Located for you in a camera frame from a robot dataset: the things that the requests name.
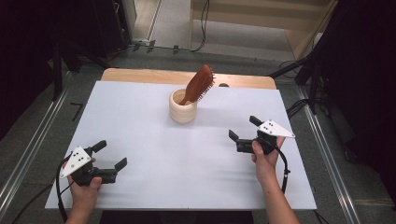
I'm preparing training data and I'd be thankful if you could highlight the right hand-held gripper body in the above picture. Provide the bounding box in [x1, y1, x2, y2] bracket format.
[235, 119, 296, 156]

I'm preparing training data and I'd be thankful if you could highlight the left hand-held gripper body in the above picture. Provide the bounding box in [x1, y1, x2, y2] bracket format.
[59, 146, 119, 188]

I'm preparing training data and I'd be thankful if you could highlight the cream ribbed cup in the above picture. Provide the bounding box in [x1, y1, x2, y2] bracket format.
[168, 88, 198, 124]

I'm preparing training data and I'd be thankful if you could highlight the brown wooden hairbrush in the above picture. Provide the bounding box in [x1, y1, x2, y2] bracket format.
[177, 63, 217, 106]

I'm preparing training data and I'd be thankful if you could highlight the person's left hand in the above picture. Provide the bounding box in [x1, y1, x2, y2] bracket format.
[61, 157, 104, 213]

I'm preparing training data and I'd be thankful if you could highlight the person's right hand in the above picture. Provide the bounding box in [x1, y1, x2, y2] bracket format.
[250, 135, 286, 185]

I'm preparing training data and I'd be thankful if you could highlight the black stand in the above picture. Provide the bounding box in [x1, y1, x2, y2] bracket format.
[269, 46, 325, 116]
[50, 36, 110, 102]

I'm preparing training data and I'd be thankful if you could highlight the white paper mat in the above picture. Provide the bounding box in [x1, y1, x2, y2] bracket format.
[45, 80, 318, 211]

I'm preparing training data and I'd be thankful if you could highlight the person's dark clothing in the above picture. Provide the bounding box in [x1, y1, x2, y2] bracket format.
[99, 210, 255, 224]

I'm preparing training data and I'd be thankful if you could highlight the wooden table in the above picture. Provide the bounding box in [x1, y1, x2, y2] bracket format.
[101, 68, 277, 91]

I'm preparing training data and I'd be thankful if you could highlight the light wooden shelf unit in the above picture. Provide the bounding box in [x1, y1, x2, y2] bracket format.
[189, 0, 339, 61]

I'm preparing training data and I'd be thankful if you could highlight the bundle of black floor cables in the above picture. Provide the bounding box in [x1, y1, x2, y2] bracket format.
[286, 98, 311, 120]

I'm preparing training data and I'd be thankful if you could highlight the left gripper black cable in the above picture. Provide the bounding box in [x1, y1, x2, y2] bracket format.
[54, 154, 75, 224]

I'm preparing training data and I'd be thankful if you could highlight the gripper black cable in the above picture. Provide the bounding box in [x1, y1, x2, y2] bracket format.
[274, 145, 291, 194]
[54, 154, 75, 224]

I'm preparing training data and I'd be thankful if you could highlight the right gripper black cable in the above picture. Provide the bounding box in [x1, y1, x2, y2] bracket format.
[274, 145, 291, 194]

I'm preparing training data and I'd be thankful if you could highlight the metal floor rail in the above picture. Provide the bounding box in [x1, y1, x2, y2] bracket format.
[295, 85, 362, 224]
[0, 88, 70, 217]

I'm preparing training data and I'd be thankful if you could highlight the thin black floor cable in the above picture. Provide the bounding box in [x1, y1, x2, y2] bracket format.
[11, 183, 56, 224]

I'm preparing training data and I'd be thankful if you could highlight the black hanging cable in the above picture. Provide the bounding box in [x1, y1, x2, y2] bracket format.
[190, 0, 210, 53]

